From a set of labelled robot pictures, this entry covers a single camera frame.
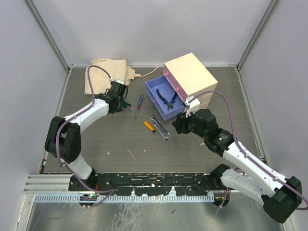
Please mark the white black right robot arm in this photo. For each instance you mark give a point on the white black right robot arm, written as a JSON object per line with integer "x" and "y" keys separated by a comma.
{"x": 278, "y": 195}

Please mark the silver combination wrench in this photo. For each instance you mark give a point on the silver combination wrench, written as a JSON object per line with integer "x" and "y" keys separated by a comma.
{"x": 153, "y": 118}

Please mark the orange handle screwdriver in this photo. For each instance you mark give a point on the orange handle screwdriver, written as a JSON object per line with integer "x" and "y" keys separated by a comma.
{"x": 149, "y": 126}

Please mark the light blue cable duct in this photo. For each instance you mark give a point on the light blue cable duct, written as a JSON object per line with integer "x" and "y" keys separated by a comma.
{"x": 80, "y": 198}

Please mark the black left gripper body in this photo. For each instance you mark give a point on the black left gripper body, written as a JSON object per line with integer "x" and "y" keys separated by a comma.
{"x": 120, "y": 108}

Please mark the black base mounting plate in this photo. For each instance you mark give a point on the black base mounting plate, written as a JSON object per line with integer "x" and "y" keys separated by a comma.
{"x": 155, "y": 184}

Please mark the blue red handle screwdriver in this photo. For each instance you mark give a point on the blue red handle screwdriver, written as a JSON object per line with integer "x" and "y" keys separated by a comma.
{"x": 140, "y": 100}

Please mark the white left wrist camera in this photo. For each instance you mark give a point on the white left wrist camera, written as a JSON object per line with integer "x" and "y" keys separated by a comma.
{"x": 116, "y": 80}

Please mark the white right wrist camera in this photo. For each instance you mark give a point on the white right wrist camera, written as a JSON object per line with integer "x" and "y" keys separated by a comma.
{"x": 192, "y": 105}

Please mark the blue handle pliers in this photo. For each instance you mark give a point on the blue handle pliers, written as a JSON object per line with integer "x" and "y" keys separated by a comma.
{"x": 168, "y": 103}

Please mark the aluminium frame rail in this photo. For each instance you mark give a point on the aluminium frame rail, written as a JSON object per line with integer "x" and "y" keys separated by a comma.
{"x": 47, "y": 183}

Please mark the silver ratchet wrench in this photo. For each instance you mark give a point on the silver ratchet wrench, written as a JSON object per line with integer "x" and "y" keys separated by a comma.
{"x": 166, "y": 139}

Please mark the green handle screwdriver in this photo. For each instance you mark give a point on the green handle screwdriver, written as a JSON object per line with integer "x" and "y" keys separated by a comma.
{"x": 127, "y": 105}

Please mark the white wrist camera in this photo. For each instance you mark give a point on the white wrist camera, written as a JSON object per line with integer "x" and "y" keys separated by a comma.
{"x": 192, "y": 105}
{"x": 116, "y": 80}

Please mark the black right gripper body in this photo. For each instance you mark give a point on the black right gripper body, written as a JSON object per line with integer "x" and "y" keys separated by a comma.
{"x": 190, "y": 124}

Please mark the pastel mini drawer chest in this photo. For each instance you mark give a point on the pastel mini drawer chest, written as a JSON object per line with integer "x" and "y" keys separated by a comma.
{"x": 186, "y": 76}

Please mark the beige folded cloth bag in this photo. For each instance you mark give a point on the beige folded cloth bag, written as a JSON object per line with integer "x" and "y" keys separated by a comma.
{"x": 98, "y": 72}

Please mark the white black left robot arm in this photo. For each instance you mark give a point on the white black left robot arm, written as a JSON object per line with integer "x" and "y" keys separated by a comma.
{"x": 63, "y": 139}

